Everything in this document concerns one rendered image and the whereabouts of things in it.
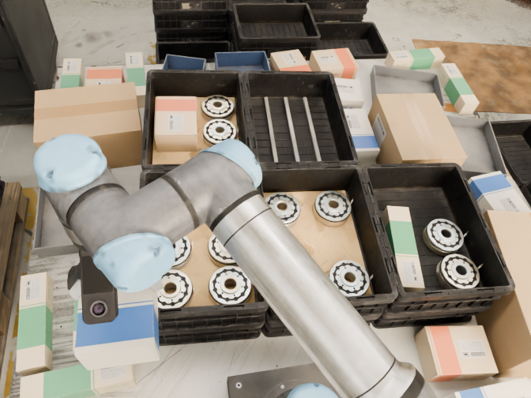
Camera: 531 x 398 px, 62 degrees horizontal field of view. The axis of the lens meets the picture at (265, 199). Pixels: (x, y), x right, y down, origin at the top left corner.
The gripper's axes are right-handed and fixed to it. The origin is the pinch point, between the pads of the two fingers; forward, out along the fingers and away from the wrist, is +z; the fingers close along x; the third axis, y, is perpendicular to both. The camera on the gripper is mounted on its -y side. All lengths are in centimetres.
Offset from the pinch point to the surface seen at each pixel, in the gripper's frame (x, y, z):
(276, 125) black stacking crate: -44, 66, 27
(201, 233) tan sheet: -16.0, 27.8, 27.6
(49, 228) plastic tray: 27, 42, 40
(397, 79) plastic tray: -103, 101, 40
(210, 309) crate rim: -16.1, 2.7, 17.8
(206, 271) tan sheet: -16.5, 16.6, 27.7
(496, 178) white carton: -114, 41, 32
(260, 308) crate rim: -26.9, 1.5, 17.9
